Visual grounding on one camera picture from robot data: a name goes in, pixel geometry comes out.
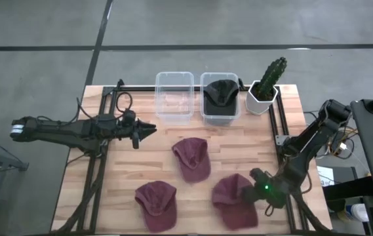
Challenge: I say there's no maroon baseball cap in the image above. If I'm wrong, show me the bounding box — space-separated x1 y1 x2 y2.
211 173 260 231
134 180 178 234
171 137 212 184

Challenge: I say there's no black horizontal beam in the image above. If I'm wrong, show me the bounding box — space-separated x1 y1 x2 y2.
321 176 373 201

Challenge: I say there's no white paper sheet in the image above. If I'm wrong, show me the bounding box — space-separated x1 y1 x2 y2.
316 165 336 187

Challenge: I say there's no clear plastic bin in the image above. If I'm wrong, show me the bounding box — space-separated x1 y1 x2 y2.
199 71 242 127
154 71 195 126

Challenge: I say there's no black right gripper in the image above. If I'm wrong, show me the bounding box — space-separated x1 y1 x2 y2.
240 167 287 209

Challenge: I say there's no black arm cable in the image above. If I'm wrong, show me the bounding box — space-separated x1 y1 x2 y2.
264 203 277 218
75 91 135 123

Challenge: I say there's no white hexagonal plant pot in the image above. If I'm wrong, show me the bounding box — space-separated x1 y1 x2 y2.
245 79 280 117

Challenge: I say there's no yellow cable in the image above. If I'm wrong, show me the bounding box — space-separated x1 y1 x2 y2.
328 127 359 157

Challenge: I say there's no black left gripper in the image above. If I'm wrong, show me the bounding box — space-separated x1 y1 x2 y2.
117 110 158 142

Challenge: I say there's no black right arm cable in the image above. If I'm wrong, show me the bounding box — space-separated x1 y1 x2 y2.
264 203 277 218

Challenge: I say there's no green cactus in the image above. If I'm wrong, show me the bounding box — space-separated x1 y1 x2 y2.
258 56 288 101

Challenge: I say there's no white plastic bottle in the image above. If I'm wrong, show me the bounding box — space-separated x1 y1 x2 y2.
345 203 370 223

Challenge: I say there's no black metal table frame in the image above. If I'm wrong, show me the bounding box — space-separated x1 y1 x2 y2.
54 79 325 235

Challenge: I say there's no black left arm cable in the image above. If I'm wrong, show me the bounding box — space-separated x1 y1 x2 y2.
75 91 135 123

